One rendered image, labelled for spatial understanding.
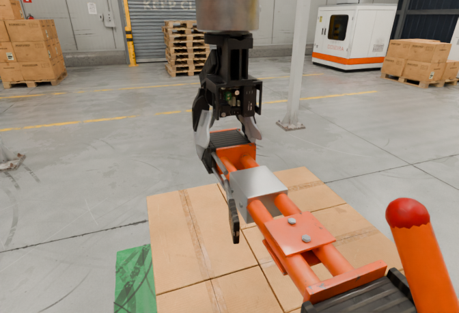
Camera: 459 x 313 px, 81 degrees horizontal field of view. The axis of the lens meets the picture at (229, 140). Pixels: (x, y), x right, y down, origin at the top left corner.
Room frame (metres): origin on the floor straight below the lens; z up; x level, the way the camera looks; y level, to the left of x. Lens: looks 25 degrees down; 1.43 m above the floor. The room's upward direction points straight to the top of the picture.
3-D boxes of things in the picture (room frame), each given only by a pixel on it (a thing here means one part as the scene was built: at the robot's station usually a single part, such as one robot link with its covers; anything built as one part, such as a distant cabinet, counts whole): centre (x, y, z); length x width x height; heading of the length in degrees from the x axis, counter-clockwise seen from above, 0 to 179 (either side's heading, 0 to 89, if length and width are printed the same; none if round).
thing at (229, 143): (0.45, 0.00, 1.20); 0.08 x 0.07 x 0.05; 20
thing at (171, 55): (7.64, 1.19, 0.65); 1.29 x 1.10 x 1.31; 19
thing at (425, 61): (6.43, -4.49, 0.45); 1.21 x 1.03 x 0.91; 19
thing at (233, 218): (0.38, 0.03, 1.20); 0.31 x 0.03 x 0.05; 20
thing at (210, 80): (0.41, 0.00, 1.35); 0.09 x 0.08 x 0.12; 19
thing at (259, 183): (0.32, -0.04, 1.20); 0.07 x 0.07 x 0.04; 20
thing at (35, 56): (6.40, 4.56, 0.87); 1.21 x 1.02 x 1.74; 19
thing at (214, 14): (0.42, 0.00, 1.43); 0.10 x 0.09 x 0.05; 109
